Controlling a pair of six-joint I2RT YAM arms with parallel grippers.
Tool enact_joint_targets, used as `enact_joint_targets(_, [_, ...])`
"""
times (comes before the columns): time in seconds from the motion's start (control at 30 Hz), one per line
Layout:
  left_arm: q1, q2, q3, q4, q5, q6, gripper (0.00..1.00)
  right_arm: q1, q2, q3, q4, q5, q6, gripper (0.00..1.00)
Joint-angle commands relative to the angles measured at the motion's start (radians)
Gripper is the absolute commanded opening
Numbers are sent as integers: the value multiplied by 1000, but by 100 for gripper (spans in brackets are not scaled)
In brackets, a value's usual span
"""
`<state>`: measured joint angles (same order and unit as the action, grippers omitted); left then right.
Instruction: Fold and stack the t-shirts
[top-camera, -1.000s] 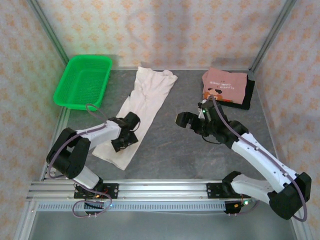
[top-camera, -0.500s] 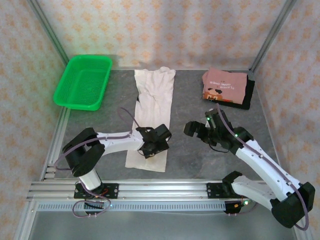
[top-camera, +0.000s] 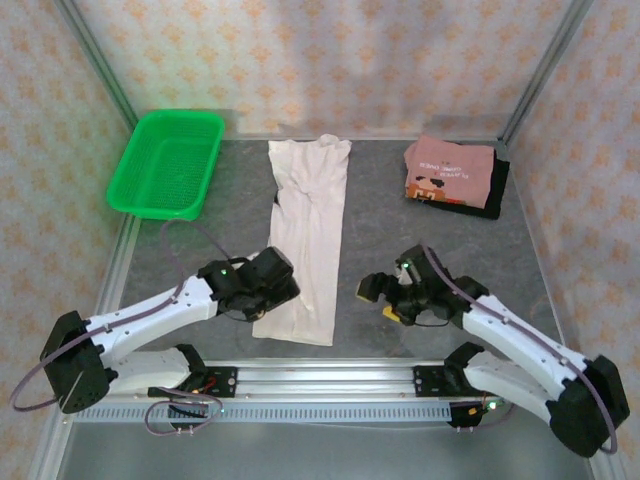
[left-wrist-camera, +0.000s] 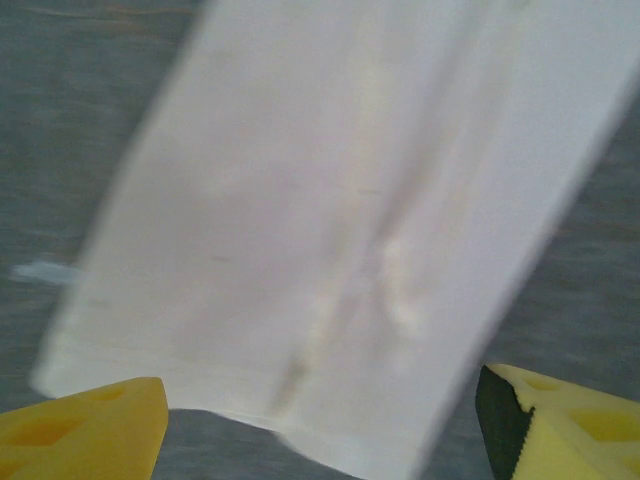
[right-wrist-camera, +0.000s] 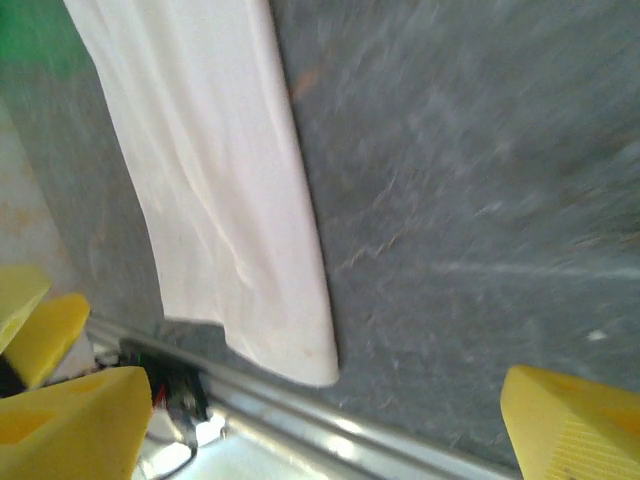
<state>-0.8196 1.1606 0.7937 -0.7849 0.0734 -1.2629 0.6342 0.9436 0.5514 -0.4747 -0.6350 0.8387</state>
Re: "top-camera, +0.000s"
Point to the white t-shirt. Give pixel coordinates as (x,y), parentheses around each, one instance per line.
(315,225)

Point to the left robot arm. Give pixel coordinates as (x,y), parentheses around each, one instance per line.
(150,325)

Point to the aluminium mounting beam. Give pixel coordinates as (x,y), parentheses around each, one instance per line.
(325,380)

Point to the folded black t-shirt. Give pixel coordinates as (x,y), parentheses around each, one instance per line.
(500,185)

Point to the folded pink printed t-shirt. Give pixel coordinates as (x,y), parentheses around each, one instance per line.
(460,160)

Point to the green plastic mesh basket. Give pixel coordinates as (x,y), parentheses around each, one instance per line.
(165,165)

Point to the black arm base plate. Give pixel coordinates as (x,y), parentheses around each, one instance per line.
(227,382)
(425,380)

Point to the aluminium frame post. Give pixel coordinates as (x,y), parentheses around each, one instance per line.
(545,70)
(100,70)

